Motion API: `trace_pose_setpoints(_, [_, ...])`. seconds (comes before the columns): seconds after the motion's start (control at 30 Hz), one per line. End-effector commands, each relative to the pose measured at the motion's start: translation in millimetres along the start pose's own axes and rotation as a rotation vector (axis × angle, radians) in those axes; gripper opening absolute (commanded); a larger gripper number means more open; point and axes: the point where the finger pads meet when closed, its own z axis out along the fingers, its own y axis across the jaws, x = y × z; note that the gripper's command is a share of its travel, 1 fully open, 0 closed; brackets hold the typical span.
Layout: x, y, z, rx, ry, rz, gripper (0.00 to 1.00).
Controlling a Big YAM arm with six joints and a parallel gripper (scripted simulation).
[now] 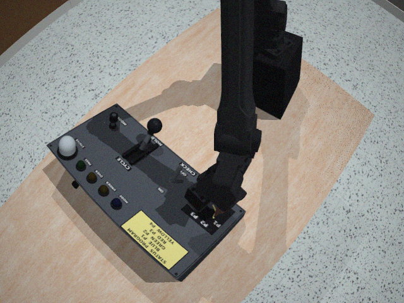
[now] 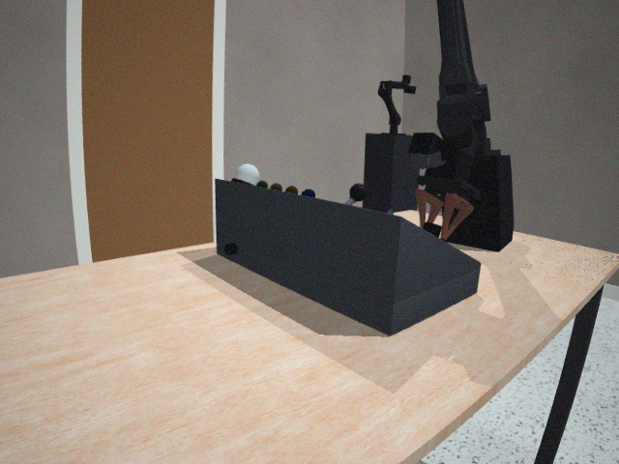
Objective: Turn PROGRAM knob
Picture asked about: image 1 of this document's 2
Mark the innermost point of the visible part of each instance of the dark grey control console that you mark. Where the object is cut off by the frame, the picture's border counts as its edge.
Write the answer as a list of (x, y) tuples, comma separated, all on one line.
[(140, 186)]

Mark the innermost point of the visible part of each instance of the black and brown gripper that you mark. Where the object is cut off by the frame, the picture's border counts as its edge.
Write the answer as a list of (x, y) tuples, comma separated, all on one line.
[(220, 209)]

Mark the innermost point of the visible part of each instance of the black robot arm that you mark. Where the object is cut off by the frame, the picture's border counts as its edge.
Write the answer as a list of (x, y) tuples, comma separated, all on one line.
[(235, 136)]

